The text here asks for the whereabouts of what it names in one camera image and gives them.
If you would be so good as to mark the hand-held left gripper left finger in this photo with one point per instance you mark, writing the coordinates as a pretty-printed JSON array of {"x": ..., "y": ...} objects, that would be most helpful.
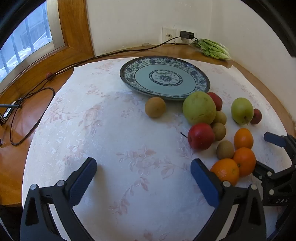
[{"x": 82, "y": 183}]

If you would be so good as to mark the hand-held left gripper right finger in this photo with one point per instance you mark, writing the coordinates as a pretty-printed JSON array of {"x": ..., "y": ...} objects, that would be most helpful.
[{"x": 205, "y": 185}]

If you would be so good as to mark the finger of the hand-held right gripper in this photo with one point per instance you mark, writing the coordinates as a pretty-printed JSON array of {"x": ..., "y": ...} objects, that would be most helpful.
[
  {"x": 263, "y": 168},
  {"x": 275, "y": 139}
]

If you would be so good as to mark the orange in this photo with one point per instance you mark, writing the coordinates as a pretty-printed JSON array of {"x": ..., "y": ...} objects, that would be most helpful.
[
  {"x": 243, "y": 138},
  {"x": 245, "y": 161},
  {"x": 225, "y": 171}
]

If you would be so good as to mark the small red apple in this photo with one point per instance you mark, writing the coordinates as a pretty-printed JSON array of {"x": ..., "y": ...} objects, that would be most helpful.
[
  {"x": 256, "y": 115},
  {"x": 217, "y": 100}
]

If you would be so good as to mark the small brown round fruit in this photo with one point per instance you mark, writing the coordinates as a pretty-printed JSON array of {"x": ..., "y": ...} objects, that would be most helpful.
[
  {"x": 155, "y": 107},
  {"x": 220, "y": 117},
  {"x": 219, "y": 131},
  {"x": 225, "y": 149}
]

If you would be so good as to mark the green apple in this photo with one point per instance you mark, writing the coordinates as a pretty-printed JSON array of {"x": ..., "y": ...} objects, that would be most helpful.
[{"x": 242, "y": 110}]

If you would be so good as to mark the large red apple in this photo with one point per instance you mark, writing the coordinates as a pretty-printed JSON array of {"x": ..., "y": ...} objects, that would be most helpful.
[{"x": 200, "y": 136}]

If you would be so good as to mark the large green round fruit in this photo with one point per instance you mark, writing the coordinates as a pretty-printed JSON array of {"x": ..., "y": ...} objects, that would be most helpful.
[{"x": 199, "y": 108}]

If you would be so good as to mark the blue floral ceramic plate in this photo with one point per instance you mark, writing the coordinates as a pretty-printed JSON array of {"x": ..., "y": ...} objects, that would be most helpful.
[{"x": 148, "y": 69}]

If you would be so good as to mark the white floral tablecloth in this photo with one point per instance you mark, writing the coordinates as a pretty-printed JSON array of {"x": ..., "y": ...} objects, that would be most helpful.
[{"x": 115, "y": 139}]

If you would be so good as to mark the small silver device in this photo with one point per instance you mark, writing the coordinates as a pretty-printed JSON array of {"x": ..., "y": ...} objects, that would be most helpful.
[{"x": 7, "y": 113}]

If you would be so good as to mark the bagged green lettuce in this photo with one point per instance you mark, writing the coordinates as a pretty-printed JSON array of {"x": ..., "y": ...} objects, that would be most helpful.
[{"x": 212, "y": 49}]

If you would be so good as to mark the black plug-in charger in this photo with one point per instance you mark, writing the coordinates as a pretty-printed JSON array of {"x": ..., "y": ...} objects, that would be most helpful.
[{"x": 186, "y": 35}]

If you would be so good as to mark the white power outlet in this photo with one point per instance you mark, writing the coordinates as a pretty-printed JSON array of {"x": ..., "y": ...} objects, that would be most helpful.
[{"x": 178, "y": 32}]

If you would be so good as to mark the white wall socket plate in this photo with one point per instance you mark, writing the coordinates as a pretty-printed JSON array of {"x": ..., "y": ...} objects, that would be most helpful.
[{"x": 168, "y": 34}]

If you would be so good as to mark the window with wooden frame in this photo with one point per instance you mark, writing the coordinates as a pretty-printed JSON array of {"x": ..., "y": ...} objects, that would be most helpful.
[{"x": 34, "y": 30}]

